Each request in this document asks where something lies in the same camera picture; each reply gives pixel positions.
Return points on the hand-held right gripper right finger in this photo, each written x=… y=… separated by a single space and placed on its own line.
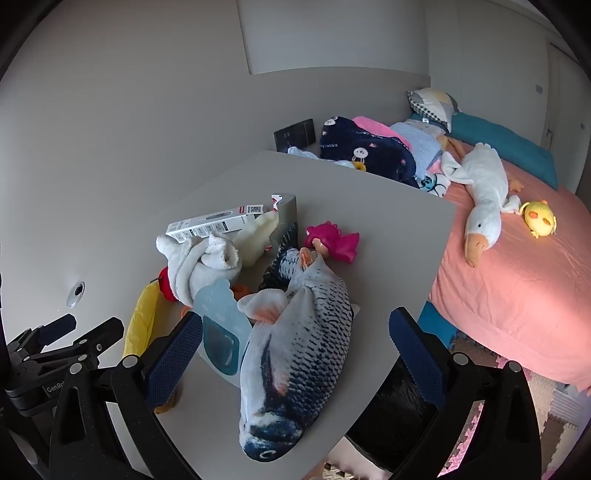
x=415 y=355

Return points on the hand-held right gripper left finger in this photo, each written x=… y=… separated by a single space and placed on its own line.
x=174 y=367

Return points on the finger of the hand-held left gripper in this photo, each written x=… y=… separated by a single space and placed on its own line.
x=46 y=331
x=94 y=339

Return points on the yellow fabric item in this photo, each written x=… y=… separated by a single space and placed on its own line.
x=138 y=323

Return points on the light blue plastic packet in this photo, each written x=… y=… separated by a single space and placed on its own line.
x=221 y=323

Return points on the small red item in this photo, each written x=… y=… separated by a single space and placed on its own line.
x=165 y=282

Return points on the white plush cloth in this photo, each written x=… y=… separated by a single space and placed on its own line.
x=194 y=263

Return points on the bed with pink sheet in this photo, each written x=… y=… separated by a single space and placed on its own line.
x=508 y=286

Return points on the fish plush toy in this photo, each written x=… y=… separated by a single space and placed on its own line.
x=300 y=332

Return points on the pink dinosaur toy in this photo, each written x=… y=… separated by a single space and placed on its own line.
x=332 y=240

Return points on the patchwork of foam floor mats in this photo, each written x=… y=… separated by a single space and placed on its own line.
x=549 y=415

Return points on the long white cardboard box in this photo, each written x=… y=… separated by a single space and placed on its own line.
x=207 y=224

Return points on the cream foam piece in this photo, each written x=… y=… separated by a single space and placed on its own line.
x=258 y=235

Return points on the white cartoon print cloth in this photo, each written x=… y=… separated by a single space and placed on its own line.
x=434 y=183

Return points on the white goose plush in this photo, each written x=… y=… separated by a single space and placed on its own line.
x=485 y=184

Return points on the yellow chick plush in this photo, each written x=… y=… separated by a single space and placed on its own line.
x=538 y=217

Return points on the small yellow duck toy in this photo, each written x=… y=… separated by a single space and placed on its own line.
x=358 y=165

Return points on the navy cartoon print blanket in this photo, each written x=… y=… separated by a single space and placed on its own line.
x=355 y=147

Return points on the light blue blanket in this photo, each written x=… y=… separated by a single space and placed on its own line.
x=415 y=138

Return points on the teal pillow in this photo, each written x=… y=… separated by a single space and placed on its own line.
x=503 y=143

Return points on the pink blanket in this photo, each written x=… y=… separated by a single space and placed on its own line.
x=374 y=127

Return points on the small white cloth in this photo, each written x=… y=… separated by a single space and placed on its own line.
x=302 y=152

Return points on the patterned patchwork pillow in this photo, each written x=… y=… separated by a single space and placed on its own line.
x=431 y=104

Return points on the round metal wall fitting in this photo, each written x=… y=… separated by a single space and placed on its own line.
x=76 y=293

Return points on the black wall switch panel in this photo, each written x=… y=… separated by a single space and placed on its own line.
x=295 y=134

